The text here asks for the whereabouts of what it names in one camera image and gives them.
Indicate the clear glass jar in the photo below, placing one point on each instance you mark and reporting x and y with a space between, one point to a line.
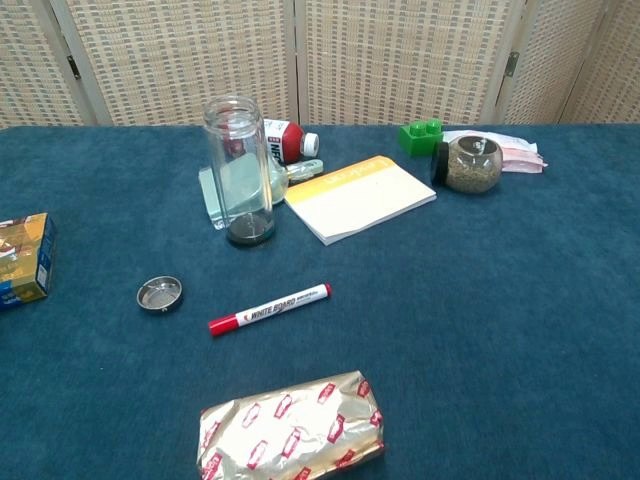
240 150

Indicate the yellow and white notepad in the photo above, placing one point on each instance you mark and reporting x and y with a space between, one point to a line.
360 200

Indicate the red whiteboard marker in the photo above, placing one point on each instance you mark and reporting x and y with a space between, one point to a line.
270 310

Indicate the red drink bottle white cap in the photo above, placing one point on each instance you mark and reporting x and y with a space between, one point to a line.
292 142

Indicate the green toy building block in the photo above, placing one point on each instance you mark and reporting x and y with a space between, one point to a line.
417 142

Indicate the round seed jar black lid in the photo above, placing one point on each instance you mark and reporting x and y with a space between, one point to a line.
472 170

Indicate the red white snack bag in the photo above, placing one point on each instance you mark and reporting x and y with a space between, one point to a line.
290 430

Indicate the blue carpet table cover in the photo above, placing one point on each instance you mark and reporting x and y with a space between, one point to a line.
500 325

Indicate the pink and white packet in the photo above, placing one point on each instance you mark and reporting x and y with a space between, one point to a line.
520 160

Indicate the woven folding screen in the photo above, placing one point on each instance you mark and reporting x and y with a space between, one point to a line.
175 60

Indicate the metal screen hinge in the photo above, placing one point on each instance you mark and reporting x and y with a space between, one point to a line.
510 65
74 67

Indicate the orange snack packet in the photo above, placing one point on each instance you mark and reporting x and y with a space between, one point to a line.
25 260

